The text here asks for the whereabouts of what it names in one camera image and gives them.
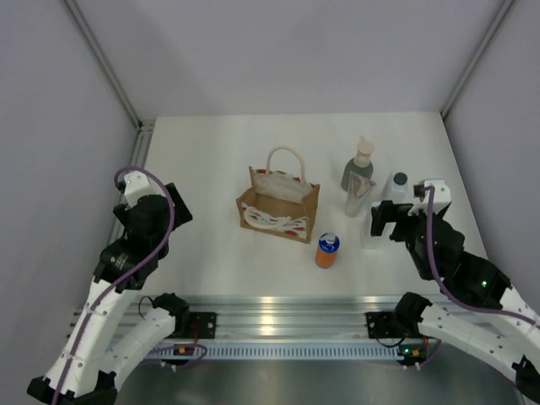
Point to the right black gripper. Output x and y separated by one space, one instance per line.
388 213

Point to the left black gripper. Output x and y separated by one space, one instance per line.
181 214

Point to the silver refill pouch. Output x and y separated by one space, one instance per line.
359 188

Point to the grey pump bottle beige cap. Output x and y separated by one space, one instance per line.
360 164

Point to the burlap watermelon canvas bag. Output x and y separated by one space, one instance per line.
293 221

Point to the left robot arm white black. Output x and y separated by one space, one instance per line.
91 369

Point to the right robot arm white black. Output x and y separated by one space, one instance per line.
471 282

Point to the white plastic pouch in bag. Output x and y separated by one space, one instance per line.
281 186

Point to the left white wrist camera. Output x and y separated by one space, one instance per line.
134 185

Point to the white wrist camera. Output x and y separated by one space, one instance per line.
431 191
134 185

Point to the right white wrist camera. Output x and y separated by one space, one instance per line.
431 191

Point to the left aluminium frame post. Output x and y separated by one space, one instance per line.
82 26

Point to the aluminium frame post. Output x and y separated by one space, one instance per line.
486 40
82 26

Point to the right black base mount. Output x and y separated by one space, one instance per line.
381 325

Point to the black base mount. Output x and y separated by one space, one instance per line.
381 325
202 325

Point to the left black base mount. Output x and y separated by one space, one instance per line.
202 325

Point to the aluminium mounting rail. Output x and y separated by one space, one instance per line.
267 318

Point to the white slotted cable duct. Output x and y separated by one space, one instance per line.
283 351

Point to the right aluminium frame post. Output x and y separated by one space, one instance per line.
486 40

